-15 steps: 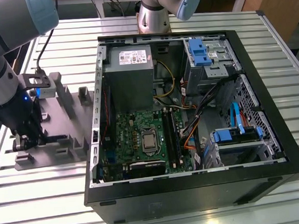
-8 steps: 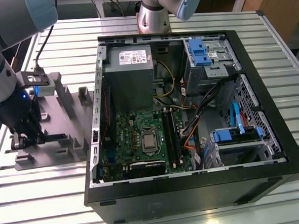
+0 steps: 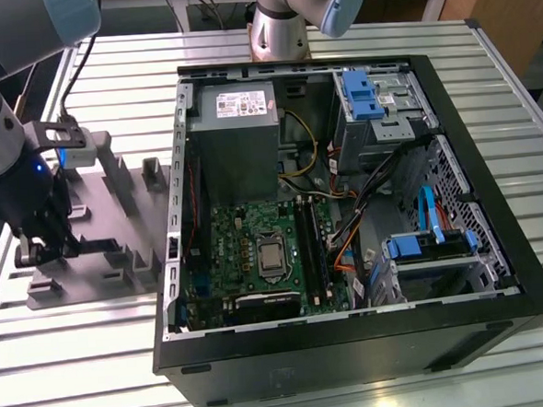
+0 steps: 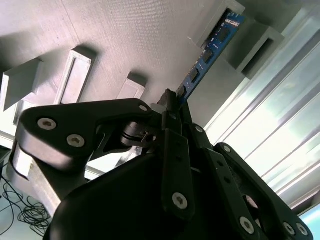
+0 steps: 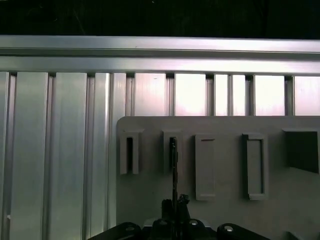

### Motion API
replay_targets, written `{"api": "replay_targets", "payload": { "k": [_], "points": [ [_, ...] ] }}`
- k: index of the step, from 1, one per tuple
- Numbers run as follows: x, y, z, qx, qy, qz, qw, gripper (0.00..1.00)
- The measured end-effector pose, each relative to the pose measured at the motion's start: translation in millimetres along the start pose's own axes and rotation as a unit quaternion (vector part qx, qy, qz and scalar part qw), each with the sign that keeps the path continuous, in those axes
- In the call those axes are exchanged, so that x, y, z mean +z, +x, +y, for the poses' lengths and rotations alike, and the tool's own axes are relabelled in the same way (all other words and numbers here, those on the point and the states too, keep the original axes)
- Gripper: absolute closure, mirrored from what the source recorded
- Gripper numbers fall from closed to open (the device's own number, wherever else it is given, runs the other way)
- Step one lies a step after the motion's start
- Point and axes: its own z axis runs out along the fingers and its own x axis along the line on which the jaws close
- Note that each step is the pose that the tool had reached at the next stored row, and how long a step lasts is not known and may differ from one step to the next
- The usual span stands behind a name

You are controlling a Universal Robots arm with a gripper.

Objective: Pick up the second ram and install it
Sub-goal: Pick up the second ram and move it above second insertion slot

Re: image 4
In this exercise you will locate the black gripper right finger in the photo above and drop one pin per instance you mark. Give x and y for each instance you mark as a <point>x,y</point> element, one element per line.
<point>225,175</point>

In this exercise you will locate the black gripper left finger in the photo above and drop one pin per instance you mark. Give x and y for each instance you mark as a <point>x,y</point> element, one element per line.
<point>57,140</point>

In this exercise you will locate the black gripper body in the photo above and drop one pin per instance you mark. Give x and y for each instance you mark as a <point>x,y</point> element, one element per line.
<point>112,212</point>

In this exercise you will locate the blue RAM stick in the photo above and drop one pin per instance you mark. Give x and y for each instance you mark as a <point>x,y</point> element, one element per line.
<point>217,42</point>

